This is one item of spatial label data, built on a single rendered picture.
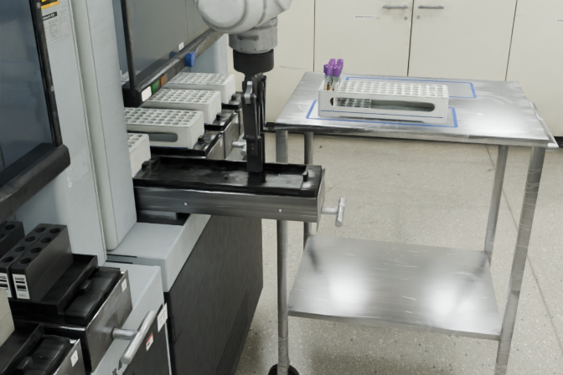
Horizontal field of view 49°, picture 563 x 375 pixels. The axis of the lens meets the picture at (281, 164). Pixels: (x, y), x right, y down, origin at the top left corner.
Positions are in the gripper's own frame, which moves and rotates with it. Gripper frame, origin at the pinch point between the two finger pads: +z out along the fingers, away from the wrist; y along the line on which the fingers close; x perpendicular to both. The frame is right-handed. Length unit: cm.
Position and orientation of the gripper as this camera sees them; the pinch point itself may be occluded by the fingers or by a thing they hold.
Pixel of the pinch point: (255, 151)
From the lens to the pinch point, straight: 120.5
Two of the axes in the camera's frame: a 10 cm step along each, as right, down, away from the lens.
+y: -1.6, 4.0, -9.0
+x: 9.9, 0.6, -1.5
